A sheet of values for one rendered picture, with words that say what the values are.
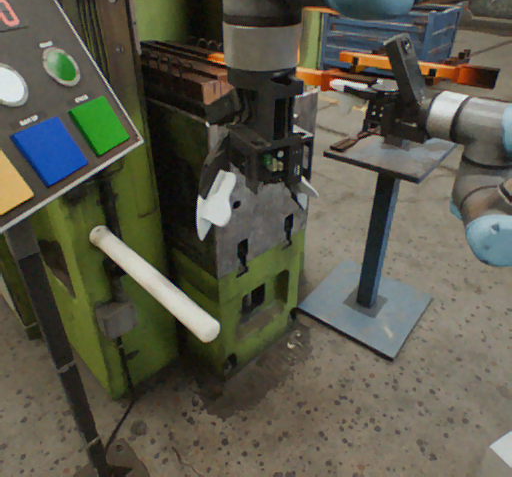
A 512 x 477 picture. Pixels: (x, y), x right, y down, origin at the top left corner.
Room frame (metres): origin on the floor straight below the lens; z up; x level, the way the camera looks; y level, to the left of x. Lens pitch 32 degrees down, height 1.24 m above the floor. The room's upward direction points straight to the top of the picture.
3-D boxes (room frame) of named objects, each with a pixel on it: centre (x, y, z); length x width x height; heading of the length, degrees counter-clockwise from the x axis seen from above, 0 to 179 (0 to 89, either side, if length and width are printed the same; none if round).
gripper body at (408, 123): (0.74, -0.26, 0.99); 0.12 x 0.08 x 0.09; 44
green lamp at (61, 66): (0.64, 0.28, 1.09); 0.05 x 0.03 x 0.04; 134
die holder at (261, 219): (1.22, 0.15, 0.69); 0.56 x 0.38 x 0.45; 44
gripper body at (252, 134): (0.44, -0.01, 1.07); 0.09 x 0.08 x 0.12; 28
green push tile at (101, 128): (0.62, 0.24, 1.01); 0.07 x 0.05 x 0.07; 159
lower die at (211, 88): (1.18, 0.19, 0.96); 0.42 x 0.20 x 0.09; 44
